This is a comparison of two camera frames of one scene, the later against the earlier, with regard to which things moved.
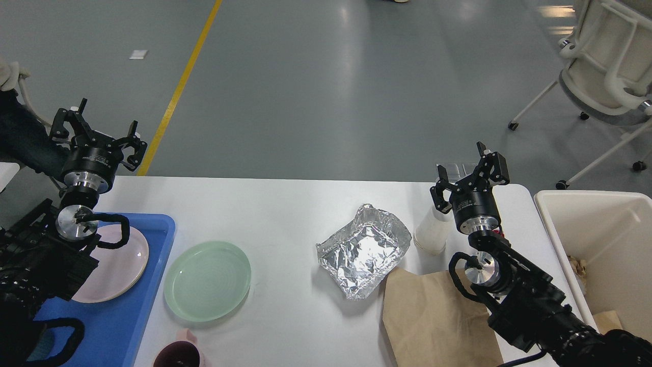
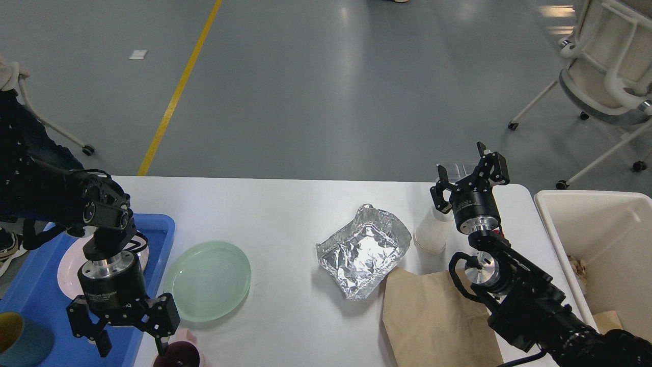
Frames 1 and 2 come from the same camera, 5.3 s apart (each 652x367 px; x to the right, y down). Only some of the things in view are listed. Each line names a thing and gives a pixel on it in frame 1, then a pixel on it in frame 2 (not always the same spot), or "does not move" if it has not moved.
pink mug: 184,351 does not move
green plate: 207,280 does not move
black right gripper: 473,202 does not move
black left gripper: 92,159 → 115,290
